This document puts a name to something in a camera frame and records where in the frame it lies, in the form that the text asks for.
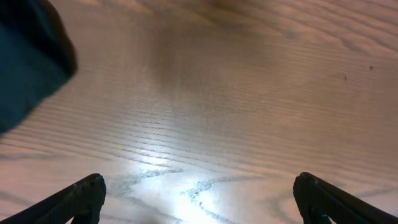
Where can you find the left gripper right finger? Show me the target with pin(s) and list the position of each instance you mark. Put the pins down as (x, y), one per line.
(320, 202)

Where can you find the black polo shirt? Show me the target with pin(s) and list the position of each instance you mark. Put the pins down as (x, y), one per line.
(37, 57)

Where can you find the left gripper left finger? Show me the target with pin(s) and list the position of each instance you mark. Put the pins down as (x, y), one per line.
(79, 203)

